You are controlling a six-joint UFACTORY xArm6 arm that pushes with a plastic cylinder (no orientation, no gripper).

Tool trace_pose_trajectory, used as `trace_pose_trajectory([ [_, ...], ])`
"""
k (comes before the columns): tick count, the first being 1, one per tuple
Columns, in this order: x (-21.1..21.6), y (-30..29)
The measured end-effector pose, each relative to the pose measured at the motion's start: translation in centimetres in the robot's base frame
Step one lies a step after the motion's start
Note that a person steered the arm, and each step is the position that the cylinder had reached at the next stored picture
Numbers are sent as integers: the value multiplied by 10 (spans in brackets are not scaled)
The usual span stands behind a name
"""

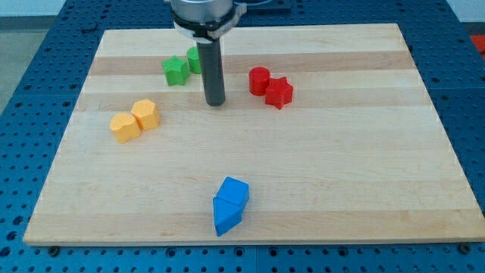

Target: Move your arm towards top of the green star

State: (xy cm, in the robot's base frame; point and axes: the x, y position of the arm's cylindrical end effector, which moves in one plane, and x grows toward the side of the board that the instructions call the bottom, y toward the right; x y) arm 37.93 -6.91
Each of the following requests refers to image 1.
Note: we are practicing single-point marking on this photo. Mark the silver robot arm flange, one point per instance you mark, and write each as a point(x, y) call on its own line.
point(206, 19)

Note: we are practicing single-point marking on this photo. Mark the red star block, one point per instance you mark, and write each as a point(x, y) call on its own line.
point(279, 92)

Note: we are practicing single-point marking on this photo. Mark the green star block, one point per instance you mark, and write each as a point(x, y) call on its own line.
point(176, 71)

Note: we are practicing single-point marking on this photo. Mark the blue cube block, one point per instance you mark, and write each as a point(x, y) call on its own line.
point(231, 199)

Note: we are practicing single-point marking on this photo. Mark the red cylinder block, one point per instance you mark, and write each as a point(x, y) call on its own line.
point(258, 80)

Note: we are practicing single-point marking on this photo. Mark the blue triangle block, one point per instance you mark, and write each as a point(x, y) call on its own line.
point(226, 217)

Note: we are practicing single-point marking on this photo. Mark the light wooden board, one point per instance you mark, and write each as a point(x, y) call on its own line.
point(359, 155)

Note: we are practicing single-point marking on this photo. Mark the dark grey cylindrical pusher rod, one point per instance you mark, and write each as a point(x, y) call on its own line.
point(212, 72)

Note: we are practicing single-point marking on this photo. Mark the green cylinder block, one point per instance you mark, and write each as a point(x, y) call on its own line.
point(192, 55)

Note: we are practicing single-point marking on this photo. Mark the yellow hexagon block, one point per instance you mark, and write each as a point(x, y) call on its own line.
point(146, 114)

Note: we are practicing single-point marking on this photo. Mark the yellow heart block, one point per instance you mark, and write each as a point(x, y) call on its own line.
point(124, 127)

